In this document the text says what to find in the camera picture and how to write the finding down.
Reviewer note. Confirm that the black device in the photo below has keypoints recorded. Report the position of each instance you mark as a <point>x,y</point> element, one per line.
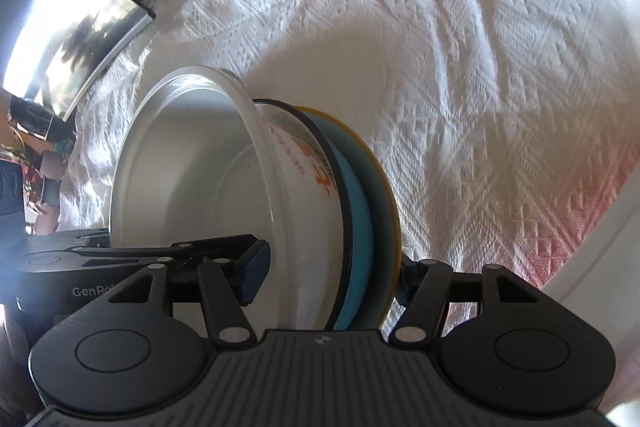
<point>10,197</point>

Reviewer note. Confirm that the blue bowl with white inside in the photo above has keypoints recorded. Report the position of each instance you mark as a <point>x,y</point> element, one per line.
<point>357,217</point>

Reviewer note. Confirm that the white woven tablecloth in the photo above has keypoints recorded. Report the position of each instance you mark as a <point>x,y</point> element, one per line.
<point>450,82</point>

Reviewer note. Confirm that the white plate with gold rim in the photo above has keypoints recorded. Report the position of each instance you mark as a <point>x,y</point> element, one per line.
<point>384,207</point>

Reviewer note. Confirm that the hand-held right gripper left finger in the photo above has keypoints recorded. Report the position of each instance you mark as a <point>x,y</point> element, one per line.
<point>256,272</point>

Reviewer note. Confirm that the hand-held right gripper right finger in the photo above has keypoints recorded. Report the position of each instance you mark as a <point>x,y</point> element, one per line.
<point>425,289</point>

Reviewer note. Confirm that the white plastic bowl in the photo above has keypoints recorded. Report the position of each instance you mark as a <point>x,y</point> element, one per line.
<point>200,167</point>

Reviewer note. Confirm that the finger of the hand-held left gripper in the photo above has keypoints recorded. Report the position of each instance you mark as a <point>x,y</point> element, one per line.
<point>200,249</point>

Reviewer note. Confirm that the black-framed monitor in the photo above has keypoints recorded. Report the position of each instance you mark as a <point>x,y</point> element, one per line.
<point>75,37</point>

